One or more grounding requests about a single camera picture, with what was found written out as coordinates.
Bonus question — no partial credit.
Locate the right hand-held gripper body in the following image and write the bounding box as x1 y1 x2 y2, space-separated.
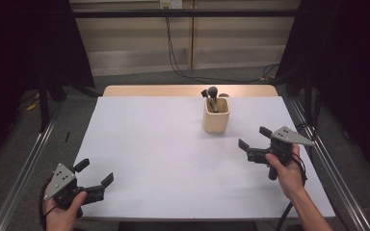
246 126 316 181

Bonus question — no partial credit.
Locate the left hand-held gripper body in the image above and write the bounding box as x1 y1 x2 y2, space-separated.
42 163 106 219

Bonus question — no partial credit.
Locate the beige square cup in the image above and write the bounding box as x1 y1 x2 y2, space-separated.
201 96 231 135

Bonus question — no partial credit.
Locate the thick powder makeup brush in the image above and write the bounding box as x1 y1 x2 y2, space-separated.
206 85 220 114

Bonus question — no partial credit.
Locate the thin black makeup brush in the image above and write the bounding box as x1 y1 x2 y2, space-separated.
200 89 216 113

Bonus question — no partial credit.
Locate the person's right hand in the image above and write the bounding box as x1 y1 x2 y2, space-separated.
264 142 306 201

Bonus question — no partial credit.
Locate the person's left hand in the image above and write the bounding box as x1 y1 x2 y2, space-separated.
43 191 89 231

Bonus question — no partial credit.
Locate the black metal stand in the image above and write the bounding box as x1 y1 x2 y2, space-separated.
303 68 314 124
38 71 100 133

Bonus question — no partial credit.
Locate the white table mat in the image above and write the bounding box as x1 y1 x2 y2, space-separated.
70 95 337 221

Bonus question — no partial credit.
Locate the black curtain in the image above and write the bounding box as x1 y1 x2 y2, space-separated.
276 0 370 185
0 0 96 171

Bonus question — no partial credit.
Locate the left hand-held gripper cable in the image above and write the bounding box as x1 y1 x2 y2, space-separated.
38 176 54 231

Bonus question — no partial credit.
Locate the hand-held gripper cable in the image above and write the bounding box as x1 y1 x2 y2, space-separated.
38 176 54 231
276 152 308 231

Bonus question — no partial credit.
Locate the aluminium floor rail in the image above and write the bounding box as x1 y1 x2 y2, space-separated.
0 99 66 231
288 97 370 231

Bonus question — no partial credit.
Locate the right hand-held gripper cable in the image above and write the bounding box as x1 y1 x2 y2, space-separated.
276 152 308 231

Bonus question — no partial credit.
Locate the yellow floor cable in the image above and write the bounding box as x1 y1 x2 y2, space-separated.
25 92 41 112

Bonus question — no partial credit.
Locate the black wall cable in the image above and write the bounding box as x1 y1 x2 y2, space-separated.
164 8 280 85

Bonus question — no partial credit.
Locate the black horizontal frame bar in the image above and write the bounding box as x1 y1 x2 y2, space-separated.
71 9 300 18

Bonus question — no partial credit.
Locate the white wall socket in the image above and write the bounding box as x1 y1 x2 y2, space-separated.
159 0 183 10

